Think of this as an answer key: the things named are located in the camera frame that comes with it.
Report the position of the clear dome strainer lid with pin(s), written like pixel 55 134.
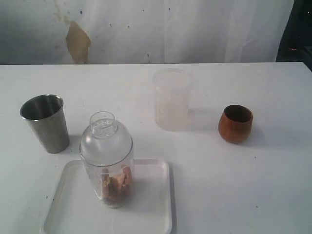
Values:
pixel 105 141

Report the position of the brown wooden cup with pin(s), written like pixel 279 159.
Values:
pixel 235 123

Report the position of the clear plastic shaker cup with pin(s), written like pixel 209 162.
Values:
pixel 95 172

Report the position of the stainless steel cup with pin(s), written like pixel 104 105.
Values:
pixel 45 116

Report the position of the translucent plastic container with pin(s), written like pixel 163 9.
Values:
pixel 171 98

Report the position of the white square tray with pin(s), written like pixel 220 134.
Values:
pixel 75 209

